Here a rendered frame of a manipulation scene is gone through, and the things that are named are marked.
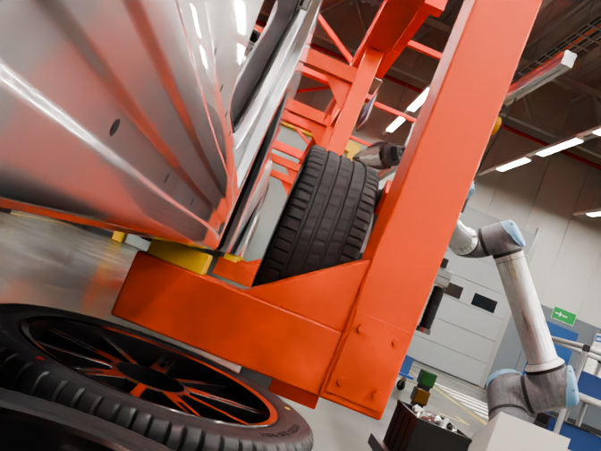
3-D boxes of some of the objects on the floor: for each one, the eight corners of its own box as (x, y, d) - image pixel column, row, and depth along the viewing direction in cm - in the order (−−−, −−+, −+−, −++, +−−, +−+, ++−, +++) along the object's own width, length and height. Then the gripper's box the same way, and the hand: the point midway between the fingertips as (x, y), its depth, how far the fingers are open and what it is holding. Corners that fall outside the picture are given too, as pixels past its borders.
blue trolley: (342, 359, 832) (369, 291, 840) (384, 376, 839) (411, 308, 847) (359, 375, 733) (390, 296, 740) (407, 394, 740) (437, 316, 747)
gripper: (413, 167, 215) (351, 173, 214) (411, 140, 215) (349, 146, 214) (419, 165, 207) (354, 172, 206) (417, 138, 206) (351, 144, 205)
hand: (356, 157), depth 207 cm, fingers closed, pressing on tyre
